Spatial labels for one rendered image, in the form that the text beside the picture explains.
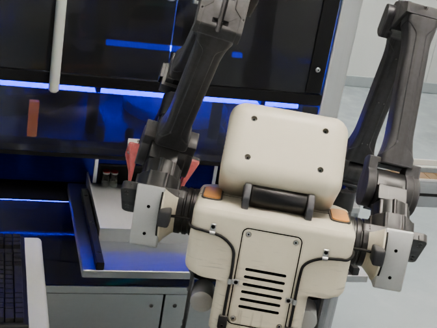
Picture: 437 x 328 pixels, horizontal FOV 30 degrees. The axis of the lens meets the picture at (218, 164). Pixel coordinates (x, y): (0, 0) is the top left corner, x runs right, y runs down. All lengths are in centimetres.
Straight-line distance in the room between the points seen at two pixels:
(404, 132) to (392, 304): 232
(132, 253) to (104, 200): 29
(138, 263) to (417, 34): 80
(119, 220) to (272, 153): 79
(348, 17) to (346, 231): 95
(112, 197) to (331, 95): 66
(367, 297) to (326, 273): 247
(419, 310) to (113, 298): 186
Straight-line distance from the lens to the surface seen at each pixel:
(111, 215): 210
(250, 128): 139
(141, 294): 238
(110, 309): 239
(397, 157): 158
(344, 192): 191
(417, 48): 164
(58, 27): 198
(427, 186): 264
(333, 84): 226
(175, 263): 192
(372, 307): 378
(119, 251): 194
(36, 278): 195
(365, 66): 753
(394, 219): 149
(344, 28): 222
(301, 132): 140
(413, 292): 401
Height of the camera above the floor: 179
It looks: 21 degrees down
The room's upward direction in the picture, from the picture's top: 10 degrees clockwise
